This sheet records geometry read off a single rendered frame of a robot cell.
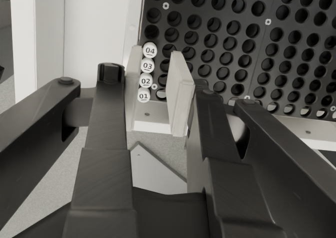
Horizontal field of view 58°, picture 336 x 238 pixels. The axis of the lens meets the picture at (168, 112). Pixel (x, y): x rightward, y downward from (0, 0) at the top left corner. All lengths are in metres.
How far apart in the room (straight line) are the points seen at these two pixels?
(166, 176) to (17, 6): 1.22
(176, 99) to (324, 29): 0.20
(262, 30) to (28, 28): 0.20
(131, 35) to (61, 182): 1.23
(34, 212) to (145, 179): 0.57
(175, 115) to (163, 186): 1.29
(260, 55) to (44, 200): 1.40
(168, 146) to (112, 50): 1.05
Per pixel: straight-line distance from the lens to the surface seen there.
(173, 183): 1.44
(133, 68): 0.16
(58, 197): 1.57
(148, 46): 0.27
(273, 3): 0.30
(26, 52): 0.27
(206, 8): 0.28
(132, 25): 0.33
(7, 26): 0.80
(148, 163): 1.37
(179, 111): 0.15
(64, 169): 1.47
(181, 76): 0.15
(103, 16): 0.34
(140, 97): 0.28
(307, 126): 0.40
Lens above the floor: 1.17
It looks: 66 degrees down
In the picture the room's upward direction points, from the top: 170 degrees clockwise
